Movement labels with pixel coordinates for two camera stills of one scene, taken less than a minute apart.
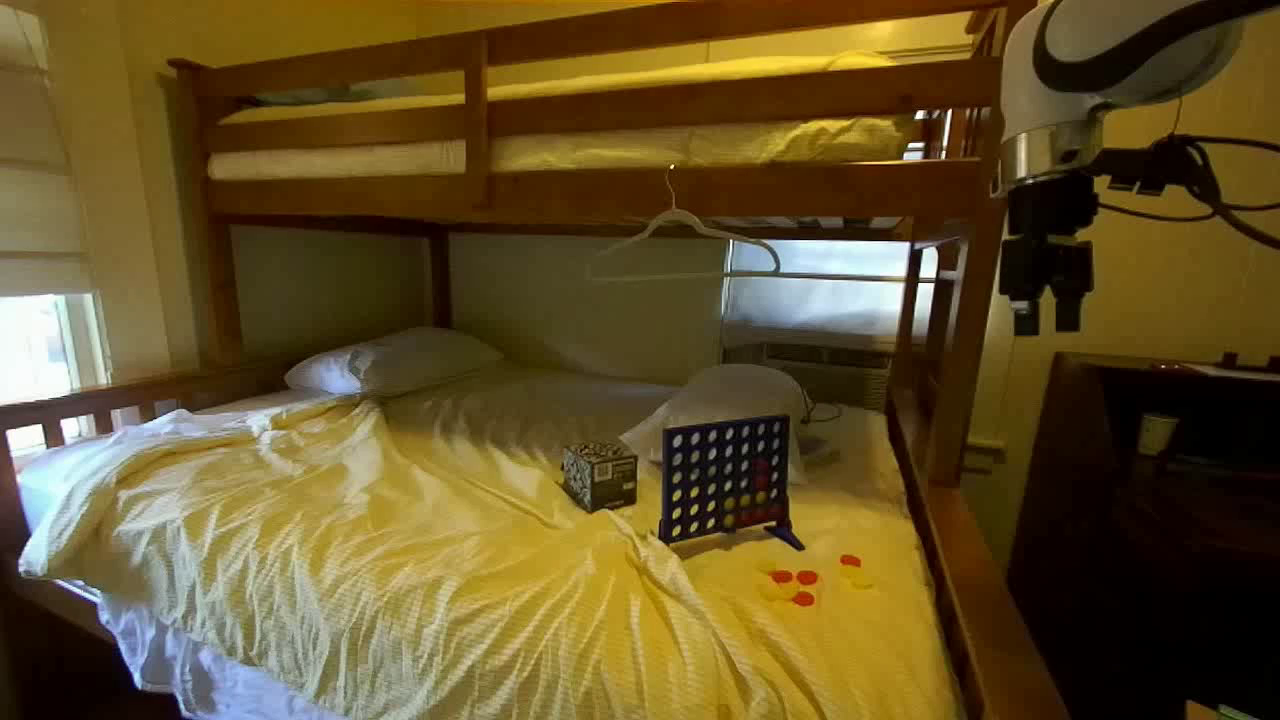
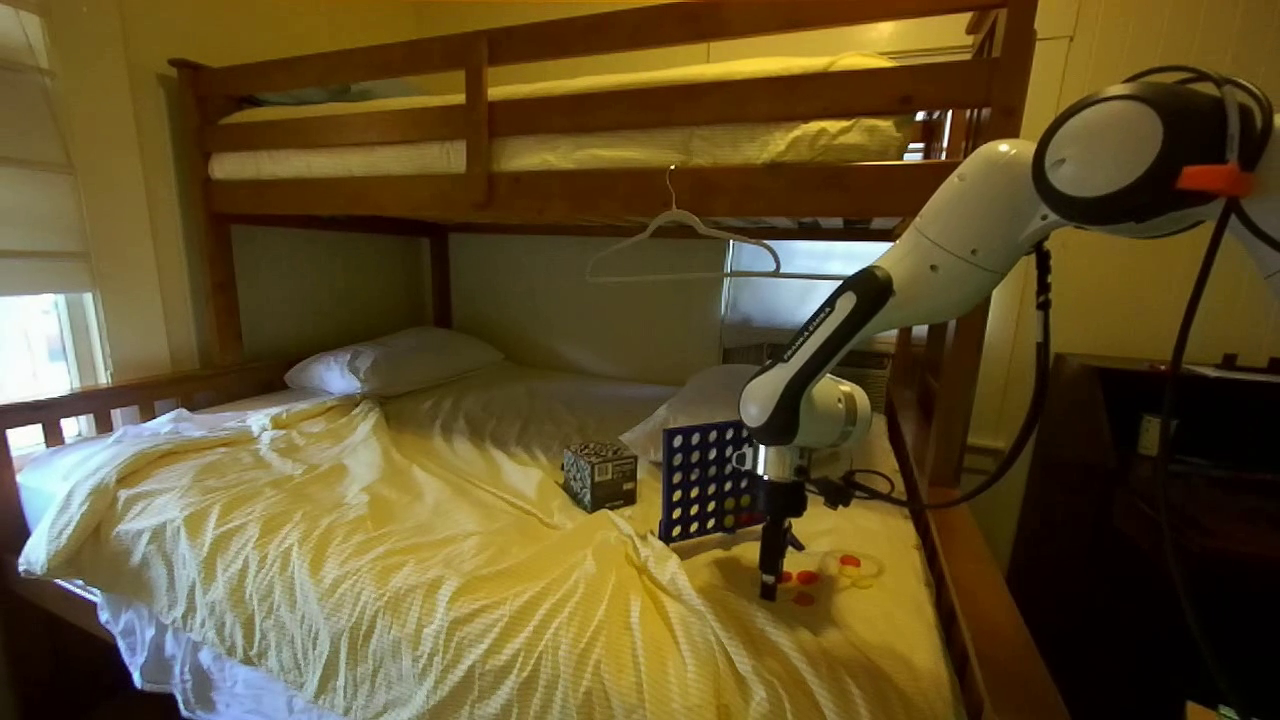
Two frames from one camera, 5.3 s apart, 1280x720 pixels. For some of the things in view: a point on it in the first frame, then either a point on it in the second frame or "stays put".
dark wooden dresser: x=1147 y=556 stays put
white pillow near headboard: x=399 y=366 stays put
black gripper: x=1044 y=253 → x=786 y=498
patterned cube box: x=599 y=476 stays put
